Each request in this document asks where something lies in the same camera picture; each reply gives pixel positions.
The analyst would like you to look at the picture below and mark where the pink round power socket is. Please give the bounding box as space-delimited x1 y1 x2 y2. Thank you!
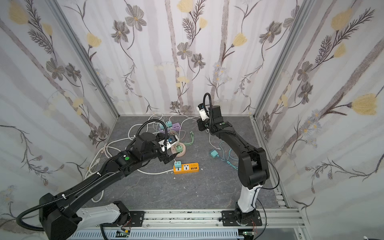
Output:
174 143 186 158

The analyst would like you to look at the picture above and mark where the green charger cube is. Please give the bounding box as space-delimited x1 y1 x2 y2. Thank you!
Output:
175 145 183 153

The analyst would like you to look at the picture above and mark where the purple power strip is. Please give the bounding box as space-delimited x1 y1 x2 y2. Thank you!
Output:
159 123 181 133

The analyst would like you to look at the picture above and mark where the orange power strip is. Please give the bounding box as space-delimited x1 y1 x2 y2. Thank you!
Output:
173 163 200 175

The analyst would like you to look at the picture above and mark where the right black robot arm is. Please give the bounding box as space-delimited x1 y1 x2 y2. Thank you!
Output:
197 93 280 227

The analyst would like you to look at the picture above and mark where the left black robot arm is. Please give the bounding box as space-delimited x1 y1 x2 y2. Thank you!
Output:
16 119 179 240

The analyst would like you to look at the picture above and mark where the white long thin cable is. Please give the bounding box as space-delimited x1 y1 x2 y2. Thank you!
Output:
207 131 221 151

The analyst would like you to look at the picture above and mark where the white bundled cable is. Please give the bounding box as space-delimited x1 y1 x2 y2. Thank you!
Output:
169 112 202 125

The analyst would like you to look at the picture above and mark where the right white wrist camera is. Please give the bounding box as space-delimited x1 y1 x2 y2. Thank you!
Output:
197 103 210 121

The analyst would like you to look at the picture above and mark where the white purple strip cord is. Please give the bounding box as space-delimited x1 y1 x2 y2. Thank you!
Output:
127 112 164 142

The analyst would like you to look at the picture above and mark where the teal cable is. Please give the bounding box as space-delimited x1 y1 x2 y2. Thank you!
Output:
218 143 241 172

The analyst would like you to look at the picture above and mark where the beige round socket cord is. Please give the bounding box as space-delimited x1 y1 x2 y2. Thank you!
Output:
89 140 136 169

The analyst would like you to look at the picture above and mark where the white orange strip cord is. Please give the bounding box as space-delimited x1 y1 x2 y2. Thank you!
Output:
82 140 175 203

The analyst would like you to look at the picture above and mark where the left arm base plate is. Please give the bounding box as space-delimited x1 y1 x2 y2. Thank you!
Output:
125 211 145 227

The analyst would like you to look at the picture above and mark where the white vented cable duct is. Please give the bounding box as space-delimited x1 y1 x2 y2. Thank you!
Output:
70 229 244 240

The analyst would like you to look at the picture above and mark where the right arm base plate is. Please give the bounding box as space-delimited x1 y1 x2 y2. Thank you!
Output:
219 209 263 227

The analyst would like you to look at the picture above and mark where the aluminium front rail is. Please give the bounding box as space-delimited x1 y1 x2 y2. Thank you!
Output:
58 208 307 232

